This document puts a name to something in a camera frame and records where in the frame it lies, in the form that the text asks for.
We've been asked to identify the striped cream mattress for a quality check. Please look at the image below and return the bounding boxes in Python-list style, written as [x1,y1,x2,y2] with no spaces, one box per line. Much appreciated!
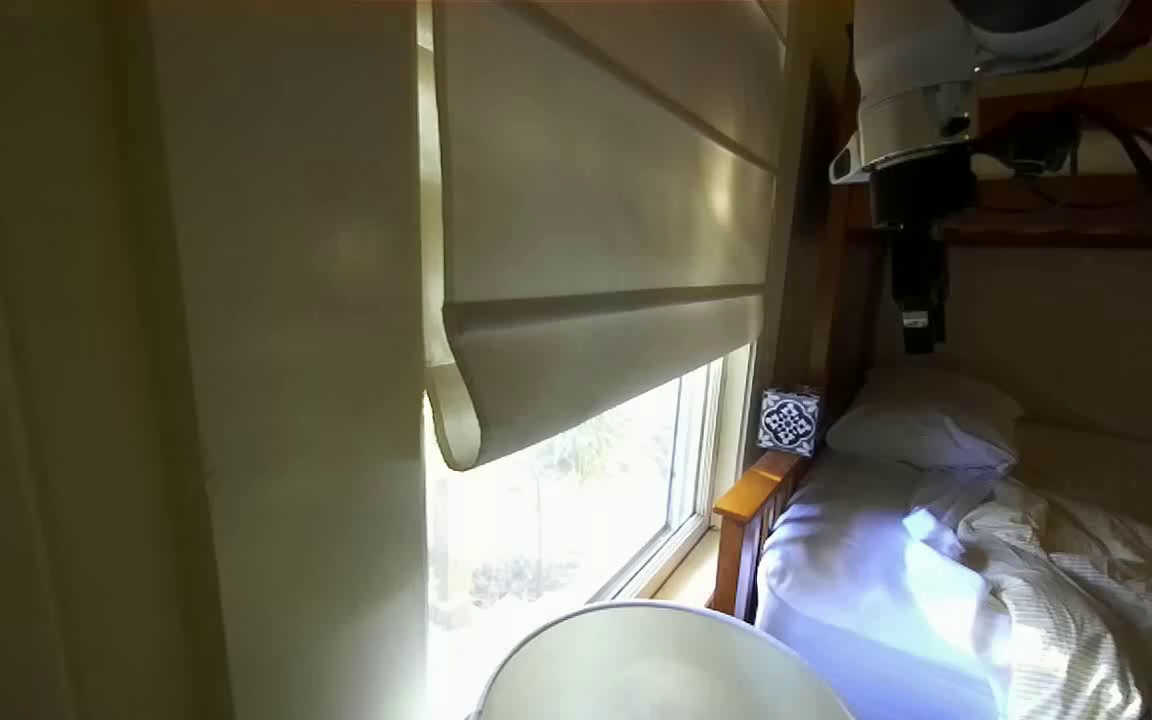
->
[972,121,1152,186]

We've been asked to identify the white window frame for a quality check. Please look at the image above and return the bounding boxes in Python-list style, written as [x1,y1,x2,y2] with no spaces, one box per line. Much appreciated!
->
[423,342,761,720]

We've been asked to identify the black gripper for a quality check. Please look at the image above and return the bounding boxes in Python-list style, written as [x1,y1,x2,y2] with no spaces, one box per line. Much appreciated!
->
[873,140,983,357]

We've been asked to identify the white round basin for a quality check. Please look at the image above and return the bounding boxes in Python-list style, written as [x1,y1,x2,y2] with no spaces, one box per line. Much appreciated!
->
[474,597,862,720]

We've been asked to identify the cream fabric roman shade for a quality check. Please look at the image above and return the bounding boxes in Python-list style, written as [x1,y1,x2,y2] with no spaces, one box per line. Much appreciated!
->
[418,0,793,473]

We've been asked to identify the white pillow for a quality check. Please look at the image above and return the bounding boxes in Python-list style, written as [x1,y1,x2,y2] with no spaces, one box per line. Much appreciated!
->
[823,359,1027,477]

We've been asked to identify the white crumpled duvet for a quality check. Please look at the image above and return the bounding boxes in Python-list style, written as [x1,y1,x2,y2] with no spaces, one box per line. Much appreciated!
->
[753,451,1152,720]

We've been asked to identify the wooden bunk bed frame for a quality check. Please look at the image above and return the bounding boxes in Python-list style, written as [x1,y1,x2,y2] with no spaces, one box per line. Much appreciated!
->
[705,0,1152,625]

